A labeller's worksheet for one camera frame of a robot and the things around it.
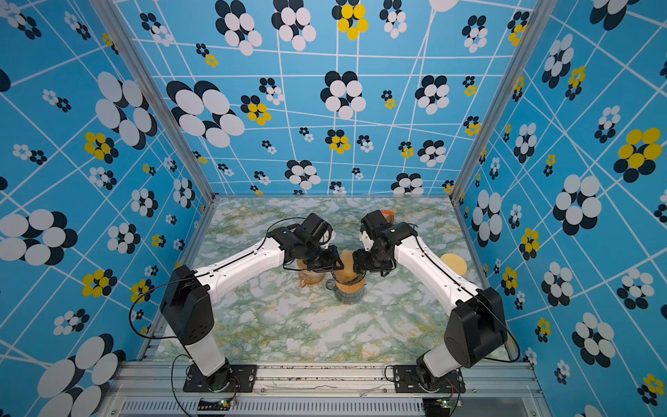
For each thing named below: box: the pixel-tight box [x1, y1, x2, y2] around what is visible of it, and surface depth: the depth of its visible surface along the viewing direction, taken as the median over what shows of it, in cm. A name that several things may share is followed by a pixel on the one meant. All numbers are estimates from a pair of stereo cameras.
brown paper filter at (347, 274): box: [334, 249, 361, 285], surface depth 82 cm
